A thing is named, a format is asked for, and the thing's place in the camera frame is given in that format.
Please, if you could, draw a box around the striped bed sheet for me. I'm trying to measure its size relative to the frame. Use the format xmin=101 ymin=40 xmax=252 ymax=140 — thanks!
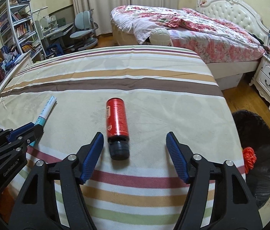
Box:
xmin=0 ymin=46 xmax=245 ymax=229

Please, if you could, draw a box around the white tufted headboard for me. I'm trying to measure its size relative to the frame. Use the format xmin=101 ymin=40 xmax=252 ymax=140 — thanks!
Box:
xmin=196 ymin=0 xmax=270 ymax=45

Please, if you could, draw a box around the black trash bin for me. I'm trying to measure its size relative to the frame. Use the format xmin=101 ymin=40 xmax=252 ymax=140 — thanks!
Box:
xmin=232 ymin=110 xmax=270 ymax=208

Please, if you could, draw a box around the grey study desk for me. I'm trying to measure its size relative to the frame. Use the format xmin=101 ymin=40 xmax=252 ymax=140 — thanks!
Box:
xmin=34 ymin=16 xmax=74 ymax=50

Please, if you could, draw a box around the light blue desk chair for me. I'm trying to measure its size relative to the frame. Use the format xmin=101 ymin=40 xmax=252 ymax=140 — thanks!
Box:
xmin=70 ymin=9 xmax=98 ymax=52

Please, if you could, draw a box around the white bookshelf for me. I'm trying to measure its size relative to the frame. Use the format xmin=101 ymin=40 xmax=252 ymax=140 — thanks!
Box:
xmin=0 ymin=0 xmax=46 ymax=62

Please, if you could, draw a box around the red bottle black cap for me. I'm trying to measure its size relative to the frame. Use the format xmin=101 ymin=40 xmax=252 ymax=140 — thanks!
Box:
xmin=106 ymin=98 xmax=130 ymax=160

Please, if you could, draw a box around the floral quilt bed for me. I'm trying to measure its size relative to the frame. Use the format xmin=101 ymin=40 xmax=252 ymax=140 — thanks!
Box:
xmin=111 ymin=5 xmax=265 ymax=63

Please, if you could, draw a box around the orange foam net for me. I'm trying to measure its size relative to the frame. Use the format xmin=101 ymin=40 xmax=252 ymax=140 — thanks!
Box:
xmin=242 ymin=147 xmax=257 ymax=174

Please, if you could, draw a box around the white volleyball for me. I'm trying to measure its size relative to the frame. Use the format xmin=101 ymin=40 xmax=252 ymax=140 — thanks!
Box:
xmin=149 ymin=28 xmax=173 ymax=46

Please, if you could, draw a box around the teal white tube box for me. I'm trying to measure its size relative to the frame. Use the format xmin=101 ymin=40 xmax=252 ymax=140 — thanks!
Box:
xmin=29 ymin=95 xmax=57 ymax=146

